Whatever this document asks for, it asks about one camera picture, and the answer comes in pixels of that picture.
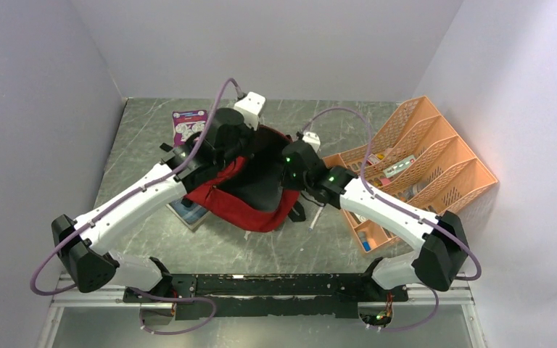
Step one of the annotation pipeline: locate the red student backpack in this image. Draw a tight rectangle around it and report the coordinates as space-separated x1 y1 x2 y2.
184 125 307 233

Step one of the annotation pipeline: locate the blue paperback book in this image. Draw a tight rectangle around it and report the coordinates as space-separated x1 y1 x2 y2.
166 198 210 232

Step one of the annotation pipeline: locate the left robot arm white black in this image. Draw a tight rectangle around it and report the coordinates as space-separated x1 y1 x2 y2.
51 106 260 293

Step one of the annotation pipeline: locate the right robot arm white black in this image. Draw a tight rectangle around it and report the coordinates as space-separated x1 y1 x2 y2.
282 140 468 291

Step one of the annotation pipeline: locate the blue white marker pen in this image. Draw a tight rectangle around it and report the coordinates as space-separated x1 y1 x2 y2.
308 206 324 231

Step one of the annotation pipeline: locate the blue glue stick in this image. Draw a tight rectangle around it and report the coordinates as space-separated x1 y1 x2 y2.
357 231 371 252

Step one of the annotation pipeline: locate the purple puzzle book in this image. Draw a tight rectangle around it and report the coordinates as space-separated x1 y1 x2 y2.
172 109 208 146

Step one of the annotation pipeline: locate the white green ruler case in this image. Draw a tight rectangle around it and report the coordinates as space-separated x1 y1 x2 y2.
383 155 416 179

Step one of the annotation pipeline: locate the orange plastic desk organizer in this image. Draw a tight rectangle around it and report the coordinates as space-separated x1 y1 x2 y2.
321 96 498 254

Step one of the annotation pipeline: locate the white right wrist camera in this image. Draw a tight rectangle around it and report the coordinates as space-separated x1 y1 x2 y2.
301 130 321 154

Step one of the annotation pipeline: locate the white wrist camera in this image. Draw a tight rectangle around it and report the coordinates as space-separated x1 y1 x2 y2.
301 130 321 154
233 91 266 131

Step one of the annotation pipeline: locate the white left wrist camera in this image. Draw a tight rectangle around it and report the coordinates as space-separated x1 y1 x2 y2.
233 91 266 131

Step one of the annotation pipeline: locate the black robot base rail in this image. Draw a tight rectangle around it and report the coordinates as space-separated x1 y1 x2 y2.
123 273 408 320

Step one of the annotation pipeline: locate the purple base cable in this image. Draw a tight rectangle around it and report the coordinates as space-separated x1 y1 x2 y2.
138 297 217 336

